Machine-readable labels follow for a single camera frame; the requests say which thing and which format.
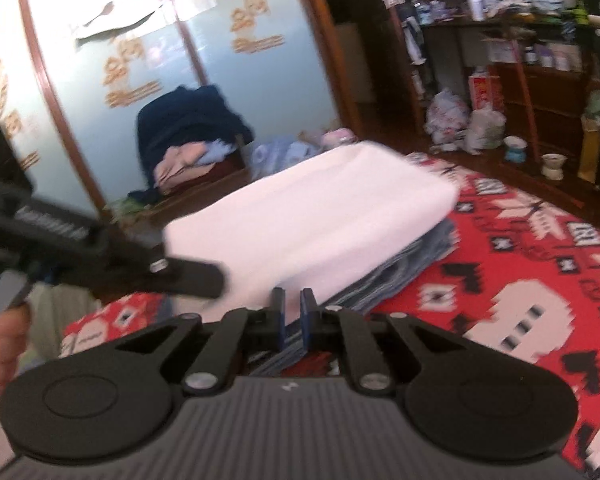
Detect red broom handle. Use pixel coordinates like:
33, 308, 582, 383
512, 40, 541, 148

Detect dark wooden dresser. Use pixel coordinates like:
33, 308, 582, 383
490, 55, 600, 171

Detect pink plush toy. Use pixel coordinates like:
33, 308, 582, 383
300, 127, 357, 150

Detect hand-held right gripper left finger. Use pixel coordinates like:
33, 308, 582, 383
115, 287, 287, 395

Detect white ceramic pet bowl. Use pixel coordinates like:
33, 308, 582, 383
540, 153, 565, 180

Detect yellow box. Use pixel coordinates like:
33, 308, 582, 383
577, 117, 600, 182

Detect white cloth bag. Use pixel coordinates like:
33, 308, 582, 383
465, 108, 507, 155

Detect red white carton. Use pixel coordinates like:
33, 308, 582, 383
469, 69, 505, 113

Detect pale blue cloth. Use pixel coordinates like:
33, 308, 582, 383
200, 136, 321, 181

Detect person's left hand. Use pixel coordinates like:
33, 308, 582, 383
0, 305, 32, 398

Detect blue white ceramic bowl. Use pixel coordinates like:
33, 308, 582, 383
502, 136, 527, 163

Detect navy blue garment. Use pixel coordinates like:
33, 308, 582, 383
127, 85, 255, 206

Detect black shelf rack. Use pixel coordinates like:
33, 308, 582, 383
420, 0, 600, 191

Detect cream knit sweater vest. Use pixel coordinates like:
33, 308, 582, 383
164, 141, 460, 322

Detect blue jeans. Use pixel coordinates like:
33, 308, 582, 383
250, 217, 461, 376

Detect pink cloth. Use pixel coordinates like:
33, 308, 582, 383
154, 144, 208, 193

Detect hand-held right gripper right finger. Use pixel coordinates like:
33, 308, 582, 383
300, 287, 476, 395

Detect white plastic bag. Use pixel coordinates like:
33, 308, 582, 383
425, 89, 472, 153

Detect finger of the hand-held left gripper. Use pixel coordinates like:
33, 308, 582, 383
100, 232, 231, 300

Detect red patterned blanket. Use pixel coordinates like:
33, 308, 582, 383
60, 152, 600, 473

